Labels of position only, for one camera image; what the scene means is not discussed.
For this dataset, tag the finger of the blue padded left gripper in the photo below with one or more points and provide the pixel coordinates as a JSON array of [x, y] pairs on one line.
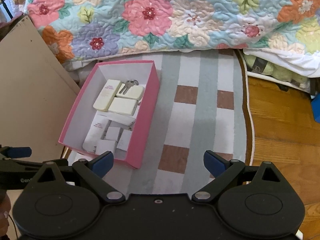
[[16, 152]]

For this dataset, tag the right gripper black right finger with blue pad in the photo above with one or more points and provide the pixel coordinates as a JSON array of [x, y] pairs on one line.
[[225, 173]]

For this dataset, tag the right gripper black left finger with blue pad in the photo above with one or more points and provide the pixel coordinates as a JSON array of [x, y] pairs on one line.
[[91, 173]]

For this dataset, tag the white 90W charger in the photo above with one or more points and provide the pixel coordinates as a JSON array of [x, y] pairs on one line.
[[105, 146]]

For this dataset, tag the white rectangular power bank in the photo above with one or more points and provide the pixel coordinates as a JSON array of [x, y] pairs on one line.
[[96, 132]]

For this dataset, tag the person's left hand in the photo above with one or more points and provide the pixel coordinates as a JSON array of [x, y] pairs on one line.
[[5, 208]]

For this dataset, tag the small white charger plug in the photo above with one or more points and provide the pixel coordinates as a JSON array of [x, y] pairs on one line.
[[123, 143]]

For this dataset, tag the white charger plug left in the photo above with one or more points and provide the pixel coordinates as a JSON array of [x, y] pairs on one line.
[[113, 133]]

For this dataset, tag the pink cardboard box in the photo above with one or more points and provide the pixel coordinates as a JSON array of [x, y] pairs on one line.
[[82, 112]]

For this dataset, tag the beige cabinet panel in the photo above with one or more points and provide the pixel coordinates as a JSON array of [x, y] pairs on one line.
[[37, 93]]

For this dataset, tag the striped checkered rug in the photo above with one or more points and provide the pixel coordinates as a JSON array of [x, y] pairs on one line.
[[192, 102]]

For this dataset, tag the silver keys upper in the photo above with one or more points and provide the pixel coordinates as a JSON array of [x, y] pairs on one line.
[[128, 85]]

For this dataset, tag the green yarn under bed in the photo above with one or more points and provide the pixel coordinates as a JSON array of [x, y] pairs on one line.
[[261, 66]]

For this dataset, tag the white bed sheet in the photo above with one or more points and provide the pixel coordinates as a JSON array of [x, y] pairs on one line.
[[302, 64]]

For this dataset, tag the floral quilted blanket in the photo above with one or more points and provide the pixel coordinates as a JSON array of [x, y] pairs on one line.
[[90, 29]]

